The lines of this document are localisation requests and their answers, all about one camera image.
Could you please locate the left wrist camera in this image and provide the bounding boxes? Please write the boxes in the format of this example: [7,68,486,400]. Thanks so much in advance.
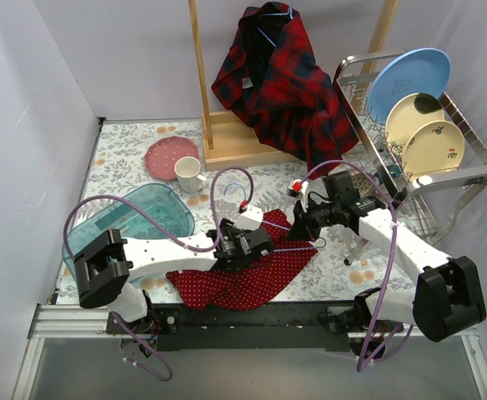
[234,205,264,231]

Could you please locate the wooden hanger stand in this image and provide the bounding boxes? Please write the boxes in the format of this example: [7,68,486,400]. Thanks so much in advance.
[188,1,400,171]

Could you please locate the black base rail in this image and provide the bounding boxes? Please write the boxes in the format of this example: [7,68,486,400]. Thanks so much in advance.
[105,299,403,353]

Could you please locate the cream plate with flower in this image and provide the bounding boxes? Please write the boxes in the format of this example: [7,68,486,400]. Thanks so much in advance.
[402,120,465,180]

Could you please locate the red plaid skirt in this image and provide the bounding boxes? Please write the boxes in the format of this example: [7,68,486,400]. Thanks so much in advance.
[211,2,359,179]

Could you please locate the metal dish rack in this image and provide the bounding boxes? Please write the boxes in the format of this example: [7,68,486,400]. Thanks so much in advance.
[334,52,487,245]

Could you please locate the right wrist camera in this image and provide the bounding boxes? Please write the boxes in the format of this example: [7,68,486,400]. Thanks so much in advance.
[287,179,309,212]

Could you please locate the blue white cup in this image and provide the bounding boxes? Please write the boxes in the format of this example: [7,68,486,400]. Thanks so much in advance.
[374,164,403,184]

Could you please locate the white mug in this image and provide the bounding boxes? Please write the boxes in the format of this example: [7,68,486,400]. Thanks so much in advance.
[174,156,207,194]

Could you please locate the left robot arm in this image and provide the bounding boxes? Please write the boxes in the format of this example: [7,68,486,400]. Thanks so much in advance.
[73,219,274,333]

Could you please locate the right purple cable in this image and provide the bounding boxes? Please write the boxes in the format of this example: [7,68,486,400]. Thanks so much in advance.
[299,160,414,373]

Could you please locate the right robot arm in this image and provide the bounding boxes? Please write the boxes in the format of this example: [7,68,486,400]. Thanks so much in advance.
[288,172,487,343]

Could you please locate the blue plate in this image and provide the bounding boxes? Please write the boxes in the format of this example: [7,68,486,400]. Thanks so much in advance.
[367,47,451,123]

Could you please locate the red polka dot cloth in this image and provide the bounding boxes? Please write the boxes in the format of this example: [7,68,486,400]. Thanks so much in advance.
[166,209,318,311]

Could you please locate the pink dotted plate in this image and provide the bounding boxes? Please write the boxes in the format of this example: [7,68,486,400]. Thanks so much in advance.
[144,136,199,181]

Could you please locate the cream plate black spot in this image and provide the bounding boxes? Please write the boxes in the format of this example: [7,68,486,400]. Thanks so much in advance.
[385,93,444,146]

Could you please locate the teal plastic tray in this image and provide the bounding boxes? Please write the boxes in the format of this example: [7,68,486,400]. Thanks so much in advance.
[62,183,195,279]

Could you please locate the blue wire hanger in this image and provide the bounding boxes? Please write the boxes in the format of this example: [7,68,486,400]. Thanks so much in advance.
[262,217,327,253]
[256,1,294,47]

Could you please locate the patterned bowl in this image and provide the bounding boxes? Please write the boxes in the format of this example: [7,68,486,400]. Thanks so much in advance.
[349,170,376,198]

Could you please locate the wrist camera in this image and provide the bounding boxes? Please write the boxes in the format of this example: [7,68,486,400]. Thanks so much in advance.
[234,205,264,231]
[287,179,309,212]

